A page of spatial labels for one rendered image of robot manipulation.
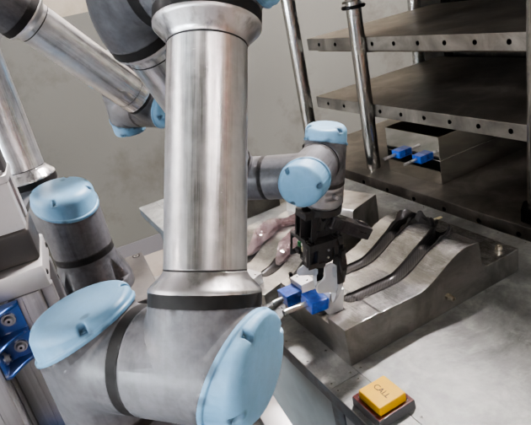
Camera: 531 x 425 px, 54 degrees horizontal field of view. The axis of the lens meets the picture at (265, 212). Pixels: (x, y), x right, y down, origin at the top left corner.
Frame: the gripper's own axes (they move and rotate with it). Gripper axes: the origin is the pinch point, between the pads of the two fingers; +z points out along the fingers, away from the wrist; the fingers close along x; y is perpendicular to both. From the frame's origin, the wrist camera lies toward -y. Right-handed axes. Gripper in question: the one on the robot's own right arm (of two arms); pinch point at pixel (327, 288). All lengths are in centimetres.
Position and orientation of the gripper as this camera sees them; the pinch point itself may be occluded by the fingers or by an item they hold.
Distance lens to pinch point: 111.1
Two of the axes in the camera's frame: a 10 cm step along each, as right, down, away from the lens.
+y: -8.7, 2.2, -4.3
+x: 4.8, 3.8, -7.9
